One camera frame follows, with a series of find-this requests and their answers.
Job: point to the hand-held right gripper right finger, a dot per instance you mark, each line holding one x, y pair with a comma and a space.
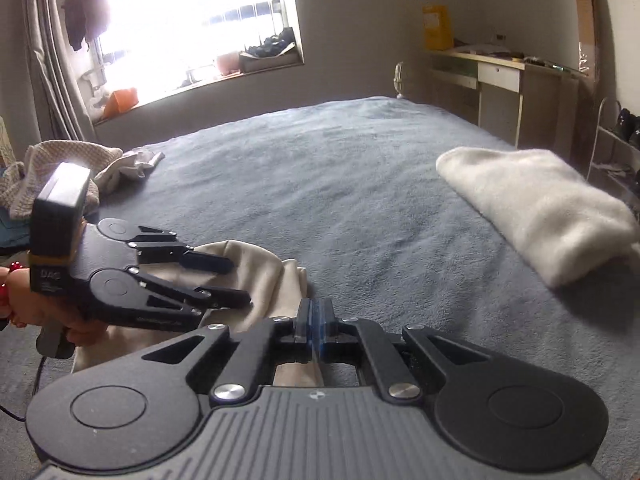
325, 335

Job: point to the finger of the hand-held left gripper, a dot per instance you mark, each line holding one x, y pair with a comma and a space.
220, 299
200, 259

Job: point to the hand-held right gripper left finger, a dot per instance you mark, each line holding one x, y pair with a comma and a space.
309, 335

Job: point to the beige zip jacket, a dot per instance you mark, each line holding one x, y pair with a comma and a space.
260, 270

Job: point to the dark hanging clothes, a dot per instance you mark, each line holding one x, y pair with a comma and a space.
85, 5

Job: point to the person's left hand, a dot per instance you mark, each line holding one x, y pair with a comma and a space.
50, 312

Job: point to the blue garment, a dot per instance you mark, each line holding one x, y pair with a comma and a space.
12, 230

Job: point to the beige checked knit sweater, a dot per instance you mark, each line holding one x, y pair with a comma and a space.
55, 160

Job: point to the white crumpled garment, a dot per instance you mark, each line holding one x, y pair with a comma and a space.
132, 165

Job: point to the orange box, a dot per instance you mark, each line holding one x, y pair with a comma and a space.
121, 102

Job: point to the grey curtain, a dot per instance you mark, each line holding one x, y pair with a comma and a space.
55, 60

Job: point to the pink pot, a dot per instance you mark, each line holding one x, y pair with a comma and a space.
227, 62

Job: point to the cardboard shoe box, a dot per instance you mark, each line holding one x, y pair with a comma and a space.
270, 62

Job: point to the pair of dark shoes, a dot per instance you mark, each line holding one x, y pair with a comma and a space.
272, 45

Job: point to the white fluffy folded garment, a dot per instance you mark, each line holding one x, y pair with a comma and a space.
540, 210

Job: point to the cream bedpost finial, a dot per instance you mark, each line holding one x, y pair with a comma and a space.
399, 80

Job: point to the cream wooden desk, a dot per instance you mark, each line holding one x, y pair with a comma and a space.
500, 75

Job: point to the yellow box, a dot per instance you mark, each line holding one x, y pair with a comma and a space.
437, 27

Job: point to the metal shoe rack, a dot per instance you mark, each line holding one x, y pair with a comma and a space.
607, 160

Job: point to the black shoe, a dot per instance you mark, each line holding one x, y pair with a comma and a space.
636, 137
625, 122

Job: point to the tall cardboard sheet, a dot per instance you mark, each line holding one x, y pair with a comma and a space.
584, 10

